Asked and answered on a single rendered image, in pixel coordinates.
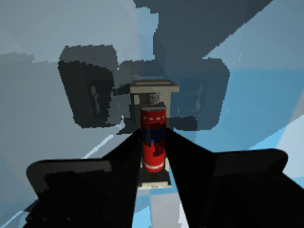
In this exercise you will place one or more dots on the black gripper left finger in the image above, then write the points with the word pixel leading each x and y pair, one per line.
pixel 115 175

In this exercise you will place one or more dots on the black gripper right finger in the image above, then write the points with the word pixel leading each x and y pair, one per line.
pixel 198 172

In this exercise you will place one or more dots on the red cylindrical battery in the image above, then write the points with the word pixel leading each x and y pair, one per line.
pixel 153 128

